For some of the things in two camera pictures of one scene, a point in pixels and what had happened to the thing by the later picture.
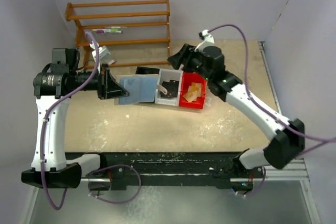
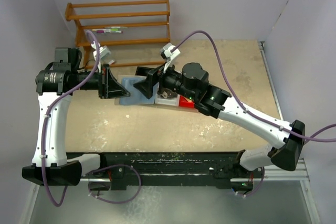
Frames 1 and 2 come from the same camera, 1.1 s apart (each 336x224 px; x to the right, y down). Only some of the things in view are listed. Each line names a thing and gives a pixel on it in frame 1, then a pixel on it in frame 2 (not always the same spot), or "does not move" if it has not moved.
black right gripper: (187, 57) → (153, 82)
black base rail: (185, 169) does not move
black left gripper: (103, 82) does not move
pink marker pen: (108, 31) does not move
